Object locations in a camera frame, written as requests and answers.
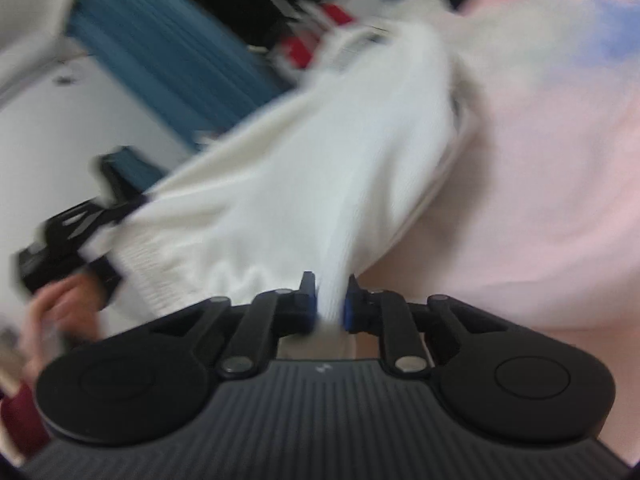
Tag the red cloth on rack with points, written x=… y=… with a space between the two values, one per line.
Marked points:
x=305 y=28

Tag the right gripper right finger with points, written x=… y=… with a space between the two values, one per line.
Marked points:
x=413 y=338

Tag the blue curtain left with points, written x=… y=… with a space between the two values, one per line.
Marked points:
x=188 y=68

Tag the pink blue bed sheet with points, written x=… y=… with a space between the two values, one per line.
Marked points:
x=539 y=221

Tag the white knit sweater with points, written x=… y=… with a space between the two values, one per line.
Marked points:
x=325 y=179

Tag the dark red left sleeve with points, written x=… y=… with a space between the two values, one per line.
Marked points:
x=22 y=421

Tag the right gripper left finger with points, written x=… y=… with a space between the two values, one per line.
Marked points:
x=239 y=342

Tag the person's left hand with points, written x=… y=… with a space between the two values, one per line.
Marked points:
x=72 y=307

